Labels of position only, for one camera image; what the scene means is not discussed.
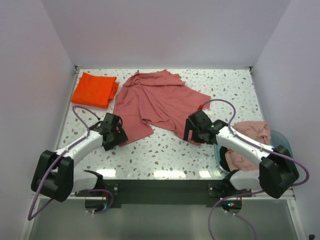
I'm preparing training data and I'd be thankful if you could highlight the dusty red t shirt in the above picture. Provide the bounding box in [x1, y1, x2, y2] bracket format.
[113, 69, 211, 145]

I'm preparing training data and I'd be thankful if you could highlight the black garment in basket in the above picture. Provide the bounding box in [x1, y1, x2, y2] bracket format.
[219, 147, 235, 172]

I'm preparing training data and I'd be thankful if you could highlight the crumpled light pink t shirt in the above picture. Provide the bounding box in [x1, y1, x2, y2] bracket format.
[224, 120, 272, 173]

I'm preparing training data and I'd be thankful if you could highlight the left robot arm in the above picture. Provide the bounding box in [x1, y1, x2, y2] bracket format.
[31, 113, 128, 202]

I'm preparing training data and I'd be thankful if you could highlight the blue plastic laundry basket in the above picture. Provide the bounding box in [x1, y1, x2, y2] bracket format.
[214, 127, 292, 173]

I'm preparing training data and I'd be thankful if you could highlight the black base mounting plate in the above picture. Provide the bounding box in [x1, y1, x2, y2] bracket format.
[75, 179, 250, 210]

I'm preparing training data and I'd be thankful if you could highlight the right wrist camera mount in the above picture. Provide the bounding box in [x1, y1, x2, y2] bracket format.
[197, 104, 206, 110]

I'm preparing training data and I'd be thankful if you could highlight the folded orange t shirt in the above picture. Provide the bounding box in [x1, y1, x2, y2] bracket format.
[70, 72, 119, 109]

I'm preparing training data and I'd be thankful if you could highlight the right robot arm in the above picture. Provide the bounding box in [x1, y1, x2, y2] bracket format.
[183, 110, 300, 199]

